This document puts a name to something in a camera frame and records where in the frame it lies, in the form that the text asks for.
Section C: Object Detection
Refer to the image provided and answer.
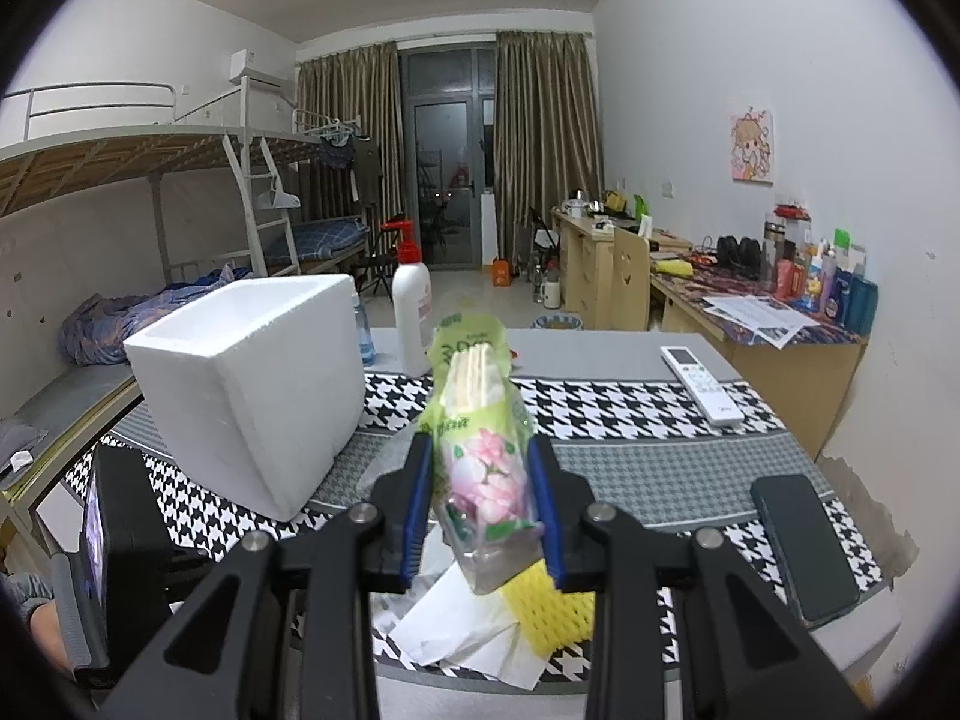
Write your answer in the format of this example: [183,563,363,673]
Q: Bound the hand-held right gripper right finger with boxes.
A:
[525,435,875,720]

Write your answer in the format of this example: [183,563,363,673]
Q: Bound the white lotion pump bottle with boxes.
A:
[380,219,434,377]

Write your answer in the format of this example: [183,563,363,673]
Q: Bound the white metal bunk bed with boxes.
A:
[0,81,301,511]

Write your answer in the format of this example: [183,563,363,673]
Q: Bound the wooden desk with patterned cover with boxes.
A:
[649,270,867,458]

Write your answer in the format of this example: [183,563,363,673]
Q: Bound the white air conditioner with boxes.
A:
[229,50,293,87]

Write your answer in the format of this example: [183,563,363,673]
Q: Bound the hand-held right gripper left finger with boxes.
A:
[97,431,436,720]

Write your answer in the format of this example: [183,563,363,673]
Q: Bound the row of toiletry bottles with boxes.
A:
[761,214,880,335]

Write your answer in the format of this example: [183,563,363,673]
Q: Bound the blue spray bottle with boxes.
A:
[351,292,376,368]

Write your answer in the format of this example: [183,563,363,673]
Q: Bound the white remote control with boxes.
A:
[660,345,746,427]

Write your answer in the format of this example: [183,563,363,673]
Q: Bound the hanging dark clothes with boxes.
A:
[319,131,383,203]

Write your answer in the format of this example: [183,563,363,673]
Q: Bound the white foam box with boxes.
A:
[122,275,366,520]

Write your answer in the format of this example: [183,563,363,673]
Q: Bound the white tissue paper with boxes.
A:
[371,562,552,691]

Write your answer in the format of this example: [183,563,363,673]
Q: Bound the white bunk bed ladder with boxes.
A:
[221,131,302,282]

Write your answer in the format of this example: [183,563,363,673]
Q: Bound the person's left forearm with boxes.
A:
[0,570,72,680]

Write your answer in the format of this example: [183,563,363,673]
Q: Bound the plain wooden desk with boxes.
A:
[553,210,691,316]

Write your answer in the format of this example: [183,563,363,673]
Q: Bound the wooden chair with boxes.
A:
[609,226,653,331]

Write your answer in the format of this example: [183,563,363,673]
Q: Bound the printed paper sheets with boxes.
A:
[701,294,821,350]

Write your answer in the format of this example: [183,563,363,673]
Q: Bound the black headphones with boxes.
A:
[716,236,766,271]

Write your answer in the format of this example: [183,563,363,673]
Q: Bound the bunk bed with plaid mattress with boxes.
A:
[262,109,372,278]

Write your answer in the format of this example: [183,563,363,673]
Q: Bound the black folding chair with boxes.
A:
[360,219,413,301]
[512,210,560,263]

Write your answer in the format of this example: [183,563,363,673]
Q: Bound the yellow foam net sleeve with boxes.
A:
[499,570,597,653]

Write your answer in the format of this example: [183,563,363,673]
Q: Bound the brown curtain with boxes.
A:
[296,43,406,241]
[495,30,605,271]

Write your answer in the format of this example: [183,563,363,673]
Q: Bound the black smartphone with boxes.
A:
[750,474,861,625]

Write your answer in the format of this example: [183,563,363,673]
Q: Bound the cartoon wall poster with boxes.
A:
[729,109,776,186]

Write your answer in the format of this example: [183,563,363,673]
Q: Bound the glass balcony door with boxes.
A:
[401,45,497,269]

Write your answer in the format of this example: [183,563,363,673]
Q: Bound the green floral plastic packet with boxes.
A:
[424,313,545,597]

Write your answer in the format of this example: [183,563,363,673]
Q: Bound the houndstooth tablecloth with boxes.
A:
[64,367,886,683]

